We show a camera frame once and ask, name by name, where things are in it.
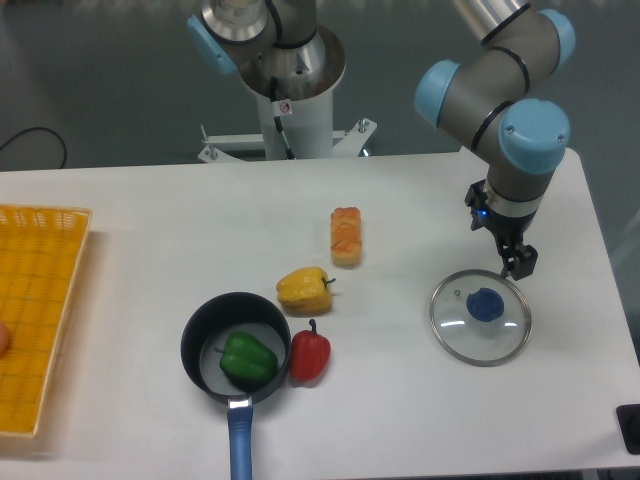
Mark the dark pot blue handle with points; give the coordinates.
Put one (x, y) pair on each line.
(207, 329)

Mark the yellow bell pepper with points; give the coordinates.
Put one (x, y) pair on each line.
(306, 291)

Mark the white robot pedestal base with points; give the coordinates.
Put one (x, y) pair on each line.
(293, 90)

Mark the black device at table edge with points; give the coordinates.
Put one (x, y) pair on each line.
(629, 422)

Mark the red bell pepper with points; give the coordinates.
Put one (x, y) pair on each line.
(310, 353)

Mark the yellow woven basket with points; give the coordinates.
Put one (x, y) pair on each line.
(41, 251)

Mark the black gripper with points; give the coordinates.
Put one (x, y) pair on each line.
(507, 221)

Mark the green bell pepper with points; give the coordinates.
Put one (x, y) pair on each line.
(246, 361)

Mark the bread loaf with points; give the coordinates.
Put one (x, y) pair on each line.
(346, 236)

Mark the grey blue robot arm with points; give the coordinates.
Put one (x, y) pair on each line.
(485, 106)

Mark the glass pot lid blue knob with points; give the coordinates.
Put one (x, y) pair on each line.
(480, 318)

